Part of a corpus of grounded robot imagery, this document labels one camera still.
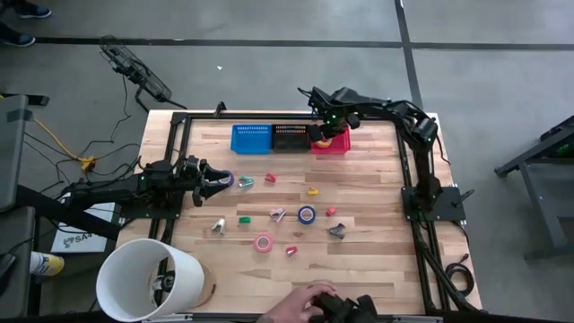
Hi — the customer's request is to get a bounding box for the yellow extension cable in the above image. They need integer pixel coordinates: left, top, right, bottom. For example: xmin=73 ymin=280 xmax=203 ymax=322
xmin=0 ymin=93 xmax=86 ymax=162

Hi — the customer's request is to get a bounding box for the person's hand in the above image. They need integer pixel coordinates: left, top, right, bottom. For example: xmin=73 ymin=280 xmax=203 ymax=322
xmin=267 ymin=280 xmax=337 ymax=323

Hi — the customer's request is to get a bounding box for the yellow and white bottle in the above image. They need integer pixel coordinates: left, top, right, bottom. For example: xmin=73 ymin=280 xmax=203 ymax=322
xmin=29 ymin=250 xmax=65 ymax=277

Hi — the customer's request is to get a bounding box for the grey metal side table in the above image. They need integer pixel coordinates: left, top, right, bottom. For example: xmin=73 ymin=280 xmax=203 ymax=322
xmin=493 ymin=114 xmax=574 ymax=261

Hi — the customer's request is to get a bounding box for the person's shoe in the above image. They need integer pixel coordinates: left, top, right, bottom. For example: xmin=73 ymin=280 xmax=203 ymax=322
xmin=0 ymin=22 xmax=37 ymax=48
xmin=13 ymin=2 xmax=53 ymax=20

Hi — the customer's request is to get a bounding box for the thin black floor cable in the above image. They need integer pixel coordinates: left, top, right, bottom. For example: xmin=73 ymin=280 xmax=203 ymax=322
xmin=109 ymin=74 xmax=134 ymax=144

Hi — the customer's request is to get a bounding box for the red plastic basket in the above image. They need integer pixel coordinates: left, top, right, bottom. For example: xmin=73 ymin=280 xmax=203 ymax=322
xmin=310 ymin=125 xmax=352 ymax=156

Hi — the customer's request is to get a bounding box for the black handheld device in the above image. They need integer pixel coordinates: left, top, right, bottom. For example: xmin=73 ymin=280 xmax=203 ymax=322
xmin=309 ymin=293 xmax=380 ymax=323

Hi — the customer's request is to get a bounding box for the grey padded chair part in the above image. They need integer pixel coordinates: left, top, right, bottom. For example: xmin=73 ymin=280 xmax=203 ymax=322
xmin=0 ymin=93 xmax=30 ymax=212
xmin=0 ymin=205 xmax=37 ymax=319

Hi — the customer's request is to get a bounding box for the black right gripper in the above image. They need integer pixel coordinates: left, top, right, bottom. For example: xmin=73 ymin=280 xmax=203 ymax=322
xmin=309 ymin=100 xmax=361 ymax=143

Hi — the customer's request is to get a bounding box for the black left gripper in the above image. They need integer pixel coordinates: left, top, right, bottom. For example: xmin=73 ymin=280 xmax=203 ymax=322
xmin=181 ymin=154 xmax=233 ymax=207

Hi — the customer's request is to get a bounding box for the black aluminium table frame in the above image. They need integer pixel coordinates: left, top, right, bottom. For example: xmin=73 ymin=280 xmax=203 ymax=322
xmin=147 ymin=111 xmax=483 ymax=315

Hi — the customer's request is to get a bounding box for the pink tape roll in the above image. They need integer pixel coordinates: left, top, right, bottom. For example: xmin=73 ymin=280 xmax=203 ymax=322
xmin=253 ymin=232 xmax=274 ymax=254

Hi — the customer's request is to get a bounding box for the coiled black cable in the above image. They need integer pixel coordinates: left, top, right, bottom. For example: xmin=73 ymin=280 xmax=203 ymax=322
xmin=443 ymin=253 xmax=475 ymax=297

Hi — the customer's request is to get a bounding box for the blue plastic basket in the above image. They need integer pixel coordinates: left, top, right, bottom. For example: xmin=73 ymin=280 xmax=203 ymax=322
xmin=230 ymin=124 xmax=274 ymax=155

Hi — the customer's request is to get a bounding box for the white paper sign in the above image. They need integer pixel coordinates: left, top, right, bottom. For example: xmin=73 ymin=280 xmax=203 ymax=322
xmin=50 ymin=201 xmax=122 ymax=255

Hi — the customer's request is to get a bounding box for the black support beam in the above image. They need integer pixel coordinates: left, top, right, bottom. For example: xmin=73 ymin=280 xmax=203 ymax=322
xmin=15 ymin=184 xmax=122 ymax=241

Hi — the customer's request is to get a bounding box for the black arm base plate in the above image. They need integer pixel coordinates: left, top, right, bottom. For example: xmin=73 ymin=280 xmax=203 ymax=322
xmin=402 ymin=186 xmax=467 ymax=223

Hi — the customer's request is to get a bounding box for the black plastic basket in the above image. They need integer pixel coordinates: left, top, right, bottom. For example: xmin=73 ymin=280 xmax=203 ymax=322
xmin=271 ymin=124 xmax=313 ymax=153

